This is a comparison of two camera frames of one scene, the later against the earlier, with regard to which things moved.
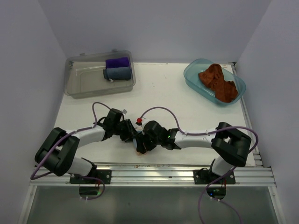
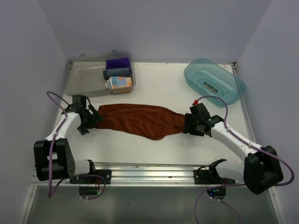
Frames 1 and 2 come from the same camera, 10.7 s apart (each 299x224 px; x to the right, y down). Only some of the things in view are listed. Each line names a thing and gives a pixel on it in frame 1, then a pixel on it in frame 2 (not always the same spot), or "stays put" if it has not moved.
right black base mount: x=204 y=176 stays put
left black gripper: x=131 y=131 -> x=95 y=118
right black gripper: x=141 y=138 -> x=188 y=118
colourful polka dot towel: x=138 y=129 -> x=119 y=84
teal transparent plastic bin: x=195 y=66 stays put
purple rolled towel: x=120 y=62 stays put
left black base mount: x=104 y=175 stays put
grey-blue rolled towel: x=117 y=73 stays put
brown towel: x=213 y=77 -> x=150 y=122
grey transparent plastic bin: x=98 y=73 stays put
